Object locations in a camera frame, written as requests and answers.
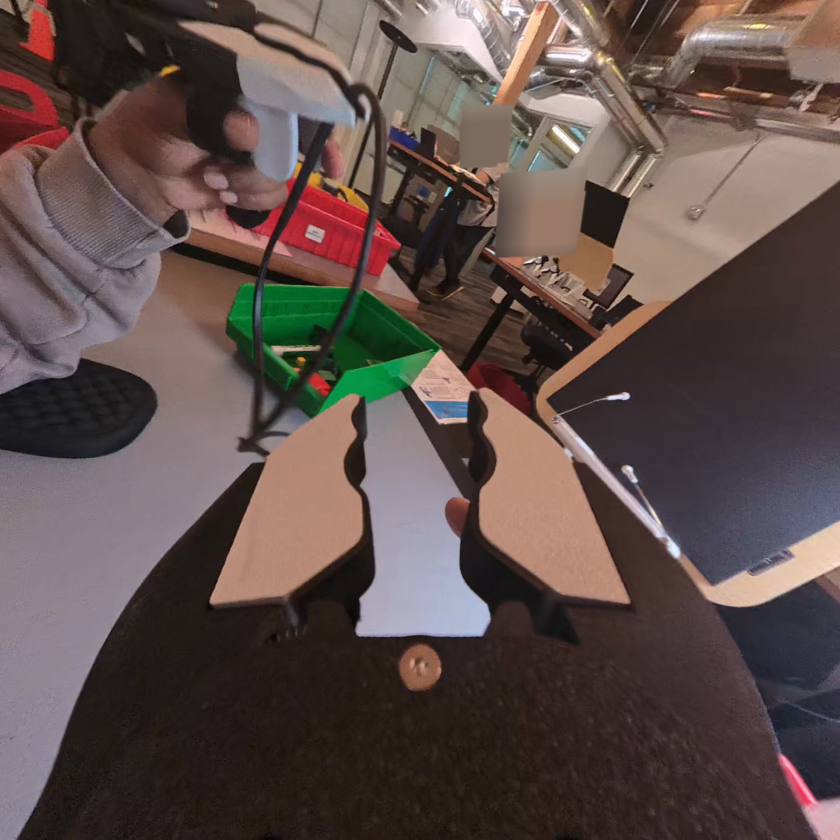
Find black board wooden frame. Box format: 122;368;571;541
537;190;840;608

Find black cord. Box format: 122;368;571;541
238;82;390;458

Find green plastic bin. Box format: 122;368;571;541
226;283;442;419

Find printed paper sheet blue patch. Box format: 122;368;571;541
412;369;478;426

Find red plastic case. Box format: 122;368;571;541
0;69;71;156

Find red fabric bag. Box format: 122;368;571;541
469;361;534;416

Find black board tan frame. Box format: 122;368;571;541
558;180;632;294

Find black office chair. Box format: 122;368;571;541
521;323;593;389

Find person's left hand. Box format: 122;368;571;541
88;79;347;223

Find orange traffic cone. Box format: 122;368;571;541
21;0;58;63

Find dark rounded pad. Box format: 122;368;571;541
0;359;159;459

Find wooden top desk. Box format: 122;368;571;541
387;140;494;221
459;248;606;376

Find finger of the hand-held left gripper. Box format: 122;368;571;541
235;45;360;127
180;18;353;94

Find white board stand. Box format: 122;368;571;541
551;392;685;560

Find red plastic bin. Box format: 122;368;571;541
777;753;819;809

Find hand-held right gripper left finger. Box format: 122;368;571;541
210;394;373;608

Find red basket yellow rim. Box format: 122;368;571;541
252;161;403;278

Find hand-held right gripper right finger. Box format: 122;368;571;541
459;387;631;606

